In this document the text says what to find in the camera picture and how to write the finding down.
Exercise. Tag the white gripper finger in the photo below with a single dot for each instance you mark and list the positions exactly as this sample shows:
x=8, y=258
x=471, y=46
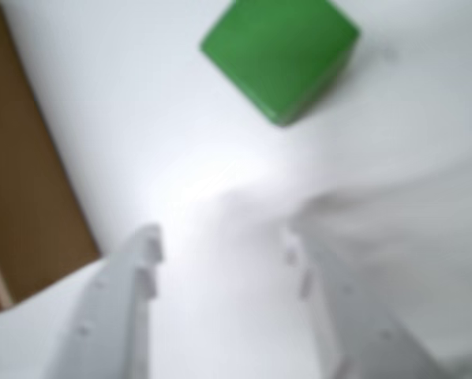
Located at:
x=358, y=335
x=109, y=316

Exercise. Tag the green cube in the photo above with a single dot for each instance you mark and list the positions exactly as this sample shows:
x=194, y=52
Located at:
x=279, y=55

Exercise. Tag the brown cardboard box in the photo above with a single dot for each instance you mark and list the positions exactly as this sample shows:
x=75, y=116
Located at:
x=23, y=177

